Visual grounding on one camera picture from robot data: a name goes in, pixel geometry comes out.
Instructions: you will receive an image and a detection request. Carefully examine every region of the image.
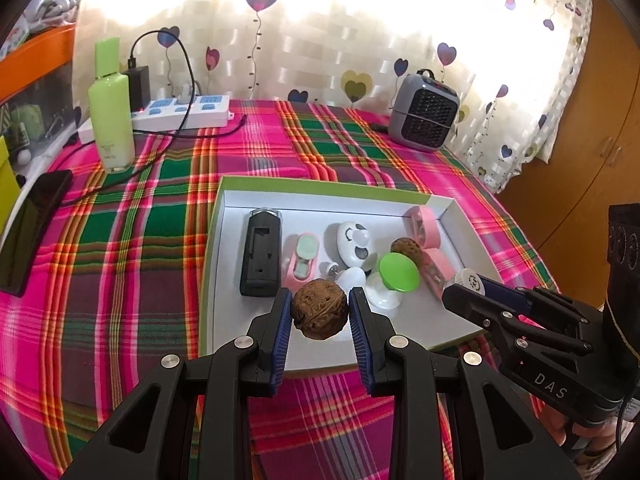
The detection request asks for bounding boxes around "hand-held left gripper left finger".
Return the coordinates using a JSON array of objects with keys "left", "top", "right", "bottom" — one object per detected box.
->
[{"left": 60, "top": 287, "right": 293, "bottom": 480}]

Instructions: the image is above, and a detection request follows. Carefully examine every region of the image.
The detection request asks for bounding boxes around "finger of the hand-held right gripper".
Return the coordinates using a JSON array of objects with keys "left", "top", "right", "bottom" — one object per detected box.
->
[
  {"left": 475, "top": 274, "right": 601, "bottom": 336},
  {"left": 441, "top": 284, "right": 594, "bottom": 362}
]

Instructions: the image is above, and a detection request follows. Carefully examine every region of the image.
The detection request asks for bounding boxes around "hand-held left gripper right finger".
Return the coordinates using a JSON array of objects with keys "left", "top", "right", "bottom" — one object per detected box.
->
[{"left": 348, "top": 287, "right": 566, "bottom": 480}]

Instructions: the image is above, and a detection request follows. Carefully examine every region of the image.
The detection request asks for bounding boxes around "small white jar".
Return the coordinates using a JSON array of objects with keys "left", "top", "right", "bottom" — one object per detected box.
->
[{"left": 452, "top": 268, "right": 483, "bottom": 297}]

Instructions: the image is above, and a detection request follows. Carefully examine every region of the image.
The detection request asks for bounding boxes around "brown walnut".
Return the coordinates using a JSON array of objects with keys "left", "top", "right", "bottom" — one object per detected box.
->
[
  {"left": 291, "top": 280, "right": 349, "bottom": 342},
  {"left": 390, "top": 237, "right": 423, "bottom": 267}
]

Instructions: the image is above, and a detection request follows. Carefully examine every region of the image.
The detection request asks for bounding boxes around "green and white cardboard box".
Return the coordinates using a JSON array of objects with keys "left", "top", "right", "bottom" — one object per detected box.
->
[{"left": 199, "top": 175, "right": 483, "bottom": 373}]

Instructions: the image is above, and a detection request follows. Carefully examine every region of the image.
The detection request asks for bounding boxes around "pink clip with teal pads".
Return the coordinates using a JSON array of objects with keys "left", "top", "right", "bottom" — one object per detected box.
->
[{"left": 419, "top": 250, "right": 458, "bottom": 297}]

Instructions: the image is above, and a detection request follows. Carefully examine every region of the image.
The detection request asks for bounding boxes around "grey egg-shaped ball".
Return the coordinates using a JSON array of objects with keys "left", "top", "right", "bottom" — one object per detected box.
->
[{"left": 336, "top": 267, "right": 369, "bottom": 306}]

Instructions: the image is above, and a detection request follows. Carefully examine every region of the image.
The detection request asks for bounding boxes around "green-topped white stand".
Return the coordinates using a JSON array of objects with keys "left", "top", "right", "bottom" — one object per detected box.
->
[{"left": 362, "top": 252, "right": 421, "bottom": 311}]

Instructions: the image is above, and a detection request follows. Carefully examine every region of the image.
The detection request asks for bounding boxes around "black battery charger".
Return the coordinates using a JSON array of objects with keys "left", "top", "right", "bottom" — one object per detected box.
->
[{"left": 240, "top": 208, "right": 283, "bottom": 297}]

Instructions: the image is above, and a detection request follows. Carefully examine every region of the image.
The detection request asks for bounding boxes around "pink clip case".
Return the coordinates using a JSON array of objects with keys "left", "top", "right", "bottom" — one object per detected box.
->
[{"left": 402, "top": 205, "right": 441, "bottom": 250}]

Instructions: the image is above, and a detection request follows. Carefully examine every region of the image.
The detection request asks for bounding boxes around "white panda-face clip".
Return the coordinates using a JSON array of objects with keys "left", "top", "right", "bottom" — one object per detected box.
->
[{"left": 336, "top": 221, "right": 375, "bottom": 273}]

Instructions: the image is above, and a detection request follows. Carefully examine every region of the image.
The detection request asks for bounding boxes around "person's right hand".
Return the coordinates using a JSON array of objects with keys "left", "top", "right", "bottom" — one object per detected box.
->
[{"left": 542, "top": 402, "right": 626, "bottom": 461}]

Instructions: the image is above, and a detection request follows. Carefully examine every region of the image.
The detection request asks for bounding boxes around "wooden cabinet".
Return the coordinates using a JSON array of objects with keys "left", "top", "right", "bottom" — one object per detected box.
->
[{"left": 500, "top": 0, "right": 640, "bottom": 311}]

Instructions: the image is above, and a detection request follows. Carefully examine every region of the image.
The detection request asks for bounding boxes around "pink green plaid tablecloth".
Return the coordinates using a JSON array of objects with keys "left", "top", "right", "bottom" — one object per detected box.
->
[{"left": 0, "top": 99, "right": 561, "bottom": 480}]

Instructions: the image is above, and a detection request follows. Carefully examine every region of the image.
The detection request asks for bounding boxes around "grey mini heater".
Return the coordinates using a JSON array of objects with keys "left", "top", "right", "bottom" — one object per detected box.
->
[{"left": 389, "top": 69, "right": 460, "bottom": 151}]

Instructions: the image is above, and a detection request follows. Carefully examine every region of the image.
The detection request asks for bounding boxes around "white power strip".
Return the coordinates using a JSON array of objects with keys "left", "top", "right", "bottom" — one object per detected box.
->
[{"left": 77, "top": 94, "right": 236, "bottom": 145}]

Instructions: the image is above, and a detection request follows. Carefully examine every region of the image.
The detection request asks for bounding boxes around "black smartphone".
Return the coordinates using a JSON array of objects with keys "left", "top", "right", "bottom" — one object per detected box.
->
[{"left": 0, "top": 170, "right": 74, "bottom": 297}]

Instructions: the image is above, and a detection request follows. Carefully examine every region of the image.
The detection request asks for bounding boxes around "light green bottle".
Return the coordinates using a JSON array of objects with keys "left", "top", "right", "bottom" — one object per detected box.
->
[{"left": 88, "top": 36, "right": 136, "bottom": 174}]

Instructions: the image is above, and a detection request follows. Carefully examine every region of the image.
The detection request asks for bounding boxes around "black plug adapter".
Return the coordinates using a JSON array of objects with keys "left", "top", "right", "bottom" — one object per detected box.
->
[{"left": 122, "top": 66, "right": 152, "bottom": 112}]

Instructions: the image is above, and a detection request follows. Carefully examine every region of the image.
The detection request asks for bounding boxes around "heart print curtain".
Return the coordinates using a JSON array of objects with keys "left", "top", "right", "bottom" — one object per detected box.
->
[{"left": 75, "top": 0, "right": 593, "bottom": 193}]

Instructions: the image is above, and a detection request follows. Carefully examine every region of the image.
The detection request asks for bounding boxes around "yellow-green cardboard box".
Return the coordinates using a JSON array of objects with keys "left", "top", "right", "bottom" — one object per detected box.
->
[{"left": 0, "top": 135, "right": 21, "bottom": 241}]

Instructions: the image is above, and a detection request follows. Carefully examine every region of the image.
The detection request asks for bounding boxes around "clear storage container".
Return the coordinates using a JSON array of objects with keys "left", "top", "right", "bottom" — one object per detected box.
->
[{"left": 0, "top": 65, "right": 81, "bottom": 161}]

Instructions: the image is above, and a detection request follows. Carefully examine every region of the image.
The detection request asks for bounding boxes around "pile of packets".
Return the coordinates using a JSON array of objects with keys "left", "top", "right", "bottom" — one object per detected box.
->
[{"left": 0, "top": 0, "right": 88, "bottom": 46}]

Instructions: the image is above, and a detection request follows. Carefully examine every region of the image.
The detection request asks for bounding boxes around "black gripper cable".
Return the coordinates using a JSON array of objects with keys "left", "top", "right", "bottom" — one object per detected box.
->
[{"left": 612, "top": 390, "right": 640, "bottom": 456}]

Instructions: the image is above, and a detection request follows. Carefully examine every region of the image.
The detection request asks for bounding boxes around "black charging cable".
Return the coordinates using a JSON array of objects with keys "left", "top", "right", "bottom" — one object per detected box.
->
[{"left": 65, "top": 30, "right": 248, "bottom": 201}]

